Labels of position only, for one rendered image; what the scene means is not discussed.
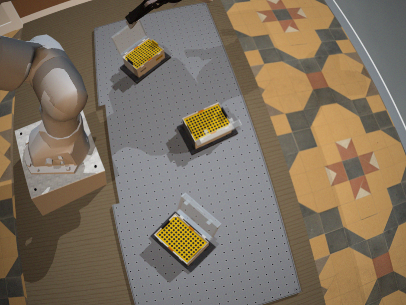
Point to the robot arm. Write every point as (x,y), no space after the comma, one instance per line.
(59,144)

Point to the yellow tip rack plate with holes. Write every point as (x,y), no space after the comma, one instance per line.
(178,236)

